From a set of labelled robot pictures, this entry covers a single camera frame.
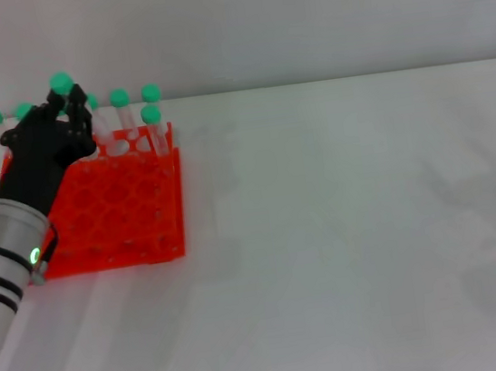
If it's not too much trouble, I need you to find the green-capped white-labelled test tube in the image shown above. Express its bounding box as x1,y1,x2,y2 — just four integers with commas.
48,69,81,123

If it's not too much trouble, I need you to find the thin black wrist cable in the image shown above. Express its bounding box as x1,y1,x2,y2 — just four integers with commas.
24,221,65,284

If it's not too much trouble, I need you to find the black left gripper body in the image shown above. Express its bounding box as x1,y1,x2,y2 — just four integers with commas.
0,95,107,225

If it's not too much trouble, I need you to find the orange-red test tube rack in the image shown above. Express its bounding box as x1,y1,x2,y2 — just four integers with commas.
0,120,194,284

